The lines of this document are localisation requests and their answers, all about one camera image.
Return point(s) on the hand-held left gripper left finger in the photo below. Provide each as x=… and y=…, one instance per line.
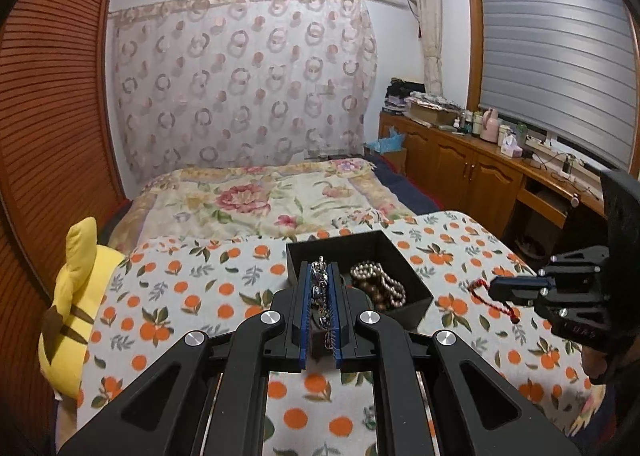
x=301, y=321

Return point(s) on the white power strip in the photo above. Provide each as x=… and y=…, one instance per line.
x=545, y=146

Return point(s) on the yellow plush toy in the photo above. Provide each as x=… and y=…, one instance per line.
x=75, y=296

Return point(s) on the grey window blind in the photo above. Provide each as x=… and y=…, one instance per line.
x=550, y=46

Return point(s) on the brown slatted wooden wardrobe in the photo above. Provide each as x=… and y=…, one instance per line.
x=50, y=86

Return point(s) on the pink thermos jug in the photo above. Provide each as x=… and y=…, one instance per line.
x=490, y=126

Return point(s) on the cardboard box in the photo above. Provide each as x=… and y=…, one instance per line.
x=430, y=115

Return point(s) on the orange fruit print tablecloth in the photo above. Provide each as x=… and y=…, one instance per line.
x=200, y=276

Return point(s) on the blue gift bag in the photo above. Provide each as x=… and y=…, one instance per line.
x=387, y=146

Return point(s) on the circle pattern sheer curtain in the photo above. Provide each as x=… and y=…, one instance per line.
x=240, y=86

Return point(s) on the floral blanket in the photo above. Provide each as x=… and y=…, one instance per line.
x=250, y=206

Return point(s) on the black box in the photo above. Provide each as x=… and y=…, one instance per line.
x=410, y=310

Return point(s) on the pink tissue box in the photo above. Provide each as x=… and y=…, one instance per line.
x=511, y=147

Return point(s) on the dark blue bed sheet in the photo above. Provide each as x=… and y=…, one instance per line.
x=400, y=186

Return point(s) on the wooden sideboard cabinet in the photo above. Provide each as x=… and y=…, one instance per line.
x=465, y=171

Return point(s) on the patterned folded cloth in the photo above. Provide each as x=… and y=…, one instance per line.
x=432, y=99

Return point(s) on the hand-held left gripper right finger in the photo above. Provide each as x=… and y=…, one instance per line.
x=337, y=331

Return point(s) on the cream side curtain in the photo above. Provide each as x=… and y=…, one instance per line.
x=430, y=26

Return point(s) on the pile of dark clothes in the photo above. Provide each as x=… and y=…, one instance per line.
x=400, y=93

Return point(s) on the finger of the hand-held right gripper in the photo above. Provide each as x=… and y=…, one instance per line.
x=575, y=268
x=550, y=308

